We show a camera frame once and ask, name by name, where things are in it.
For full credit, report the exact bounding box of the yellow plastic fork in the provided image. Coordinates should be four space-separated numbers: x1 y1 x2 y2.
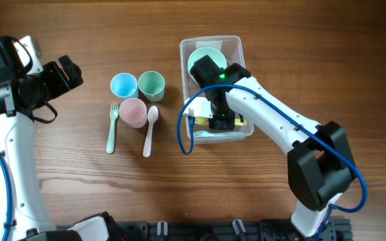
195 117 247 126

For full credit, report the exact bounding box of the light blue plastic fork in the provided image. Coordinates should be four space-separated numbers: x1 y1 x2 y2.
193 131 243 138

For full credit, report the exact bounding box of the green plastic bowl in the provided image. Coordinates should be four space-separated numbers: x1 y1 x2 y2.
187 47 227 75

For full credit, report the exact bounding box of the blue plastic cup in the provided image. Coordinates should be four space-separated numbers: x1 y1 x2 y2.
111 73 139 101

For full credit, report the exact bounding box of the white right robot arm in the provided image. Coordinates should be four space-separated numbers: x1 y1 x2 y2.
180 54 359 240

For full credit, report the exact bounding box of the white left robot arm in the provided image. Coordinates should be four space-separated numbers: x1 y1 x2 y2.
0 35 83 240

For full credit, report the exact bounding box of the clear plastic container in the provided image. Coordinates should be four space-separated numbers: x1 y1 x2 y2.
180 35 254 145

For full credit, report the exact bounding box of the green plastic fork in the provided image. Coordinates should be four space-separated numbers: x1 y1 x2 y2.
106 102 119 154

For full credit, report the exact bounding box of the pink plastic spoon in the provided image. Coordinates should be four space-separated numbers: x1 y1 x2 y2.
142 106 159 157

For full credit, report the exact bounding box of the green plastic cup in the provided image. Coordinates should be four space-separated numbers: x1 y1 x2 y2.
138 71 166 102

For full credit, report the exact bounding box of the pink plastic cup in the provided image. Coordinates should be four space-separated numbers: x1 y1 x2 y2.
119 98 147 129

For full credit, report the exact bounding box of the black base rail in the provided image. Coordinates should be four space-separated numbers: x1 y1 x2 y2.
55 219 353 241

